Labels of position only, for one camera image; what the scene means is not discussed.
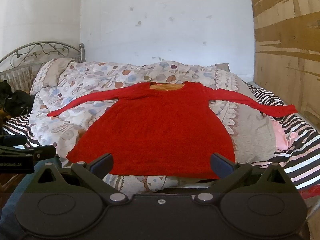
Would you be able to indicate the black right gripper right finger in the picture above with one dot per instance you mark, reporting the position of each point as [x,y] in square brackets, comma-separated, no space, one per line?
[230,174]

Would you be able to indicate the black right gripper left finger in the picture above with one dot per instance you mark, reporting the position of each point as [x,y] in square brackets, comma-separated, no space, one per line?
[92,175]

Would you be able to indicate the red long-sleeved sweater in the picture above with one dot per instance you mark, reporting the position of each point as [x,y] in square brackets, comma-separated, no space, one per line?
[162,133]

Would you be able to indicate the patterned white duvet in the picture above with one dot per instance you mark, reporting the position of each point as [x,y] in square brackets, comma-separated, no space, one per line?
[251,131]

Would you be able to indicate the pink cloth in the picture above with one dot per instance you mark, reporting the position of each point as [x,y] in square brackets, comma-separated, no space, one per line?
[283,141]

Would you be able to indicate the striped bed sheet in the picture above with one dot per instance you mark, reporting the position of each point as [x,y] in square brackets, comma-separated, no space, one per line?
[301,160]

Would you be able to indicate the grey pillow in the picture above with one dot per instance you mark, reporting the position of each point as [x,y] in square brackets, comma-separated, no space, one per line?
[48,75]

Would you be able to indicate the metal bed headboard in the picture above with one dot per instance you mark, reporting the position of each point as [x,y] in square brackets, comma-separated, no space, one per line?
[20,66]

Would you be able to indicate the wooden wardrobe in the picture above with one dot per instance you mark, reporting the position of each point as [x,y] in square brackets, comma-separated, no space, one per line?
[287,52]

